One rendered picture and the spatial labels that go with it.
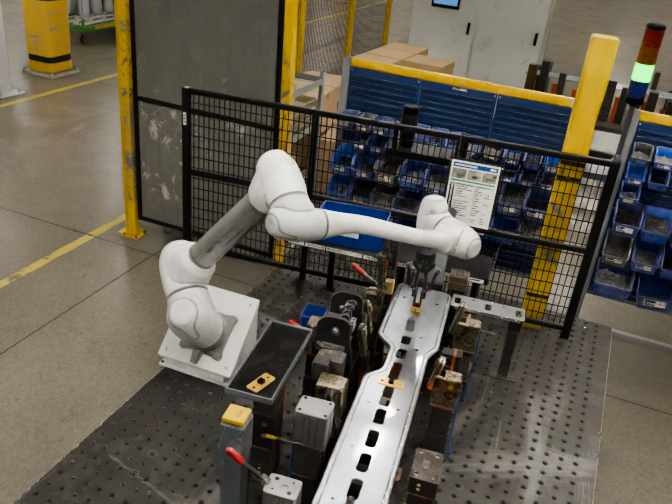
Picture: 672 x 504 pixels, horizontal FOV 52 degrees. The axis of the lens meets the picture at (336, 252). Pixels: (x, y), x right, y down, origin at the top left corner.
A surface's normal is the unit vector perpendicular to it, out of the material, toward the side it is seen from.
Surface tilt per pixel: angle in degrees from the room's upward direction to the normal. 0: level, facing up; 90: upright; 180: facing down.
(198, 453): 0
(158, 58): 91
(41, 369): 0
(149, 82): 91
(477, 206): 90
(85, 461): 0
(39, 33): 90
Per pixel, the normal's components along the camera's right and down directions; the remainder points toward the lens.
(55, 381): 0.09, -0.88
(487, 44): -0.39, 0.40
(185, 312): -0.16, -0.27
